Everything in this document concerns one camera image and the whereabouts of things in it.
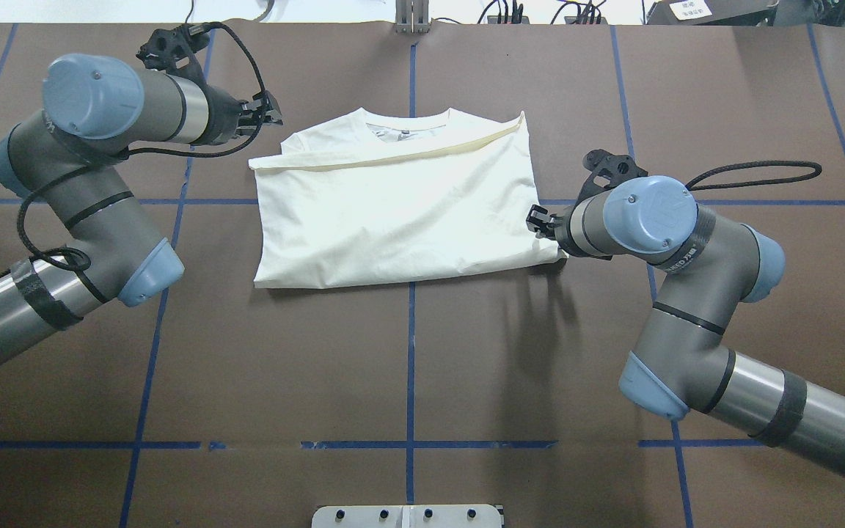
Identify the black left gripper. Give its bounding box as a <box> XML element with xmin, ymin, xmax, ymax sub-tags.
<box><xmin>205</xmin><ymin>86</ymin><xmax>284</xmax><ymax>146</ymax></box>

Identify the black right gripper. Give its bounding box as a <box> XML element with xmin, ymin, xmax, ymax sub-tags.
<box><xmin>526</xmin><ymin>207</ymin><xmax>577</xmax><ymax>253</ymax></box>

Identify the cream long-sleeve cat shirt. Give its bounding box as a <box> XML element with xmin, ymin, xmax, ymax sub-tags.
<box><xmin>249</xmin><ymin>109</ymin><xmax>566</xmax><ymax>290</ymax></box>

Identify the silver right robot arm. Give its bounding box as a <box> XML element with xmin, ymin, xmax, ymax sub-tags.
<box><xmin>526</xmin><ymin>176</ymin><xmax>845</xmax><ymax>477</ymax></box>

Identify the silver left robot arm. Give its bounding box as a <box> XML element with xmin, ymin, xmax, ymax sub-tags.
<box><xmin>0</xmin><ymin>48</ymin><xmax>282</xmax><ymax>365</ymax></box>

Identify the black box white label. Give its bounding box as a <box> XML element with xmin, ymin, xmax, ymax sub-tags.
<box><xmin>645</xmin><ymin>1</ymin><xmax>779</xmax><ymax>26</ymax></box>

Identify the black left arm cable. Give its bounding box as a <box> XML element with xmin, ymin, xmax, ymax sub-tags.
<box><xmin>16</xmin><ymin>22</ymin><xmax>271</xmax><ymax>294</ymax></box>

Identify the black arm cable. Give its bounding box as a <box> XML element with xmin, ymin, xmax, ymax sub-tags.
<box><xmin>16</xmin><ymin>22</ymin><xmax>271</xmax><ymax>294</ymax></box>
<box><xmin>685</xmin><ymin>161</ymin><xmax>823</xmax><ymax>193</ymax></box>

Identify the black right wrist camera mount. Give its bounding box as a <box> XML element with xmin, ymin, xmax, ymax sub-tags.
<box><xmin>574</xmin><ymin>148</ymin><xmax>650</xmax><ymax>205</ymax></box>

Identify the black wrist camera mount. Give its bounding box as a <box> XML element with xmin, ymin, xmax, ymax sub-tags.
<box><xmin>136</xmin><ymin>23</ymin><xmax>211</xmax><ymax>86</ymax></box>
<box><xmin>574</xmin><ymin>148</ymin><xmax>650</xmax><ymax>205</ymax></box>

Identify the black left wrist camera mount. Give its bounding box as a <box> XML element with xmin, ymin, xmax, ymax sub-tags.
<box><xmin>136</xmin><ymin>23</ymin><xmax>211</xmax><ymax>86</ymax></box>

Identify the aluminium frame post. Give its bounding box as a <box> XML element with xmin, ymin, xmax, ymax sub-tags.
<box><xmin>395</xmin><ymin>0</ymin><xmax>431</xmax><ymax>34</ymax></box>

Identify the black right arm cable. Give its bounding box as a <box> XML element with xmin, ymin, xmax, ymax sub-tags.
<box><xmin>685</xmin><ymin>161</ymin><xmax>823</xmax><ymax>193</ymax></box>

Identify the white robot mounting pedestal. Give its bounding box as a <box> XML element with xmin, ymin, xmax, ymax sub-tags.
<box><xmin>311</xmin><ymin>504</ymin><xmax>507</xmax><ymax>527</ymax></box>

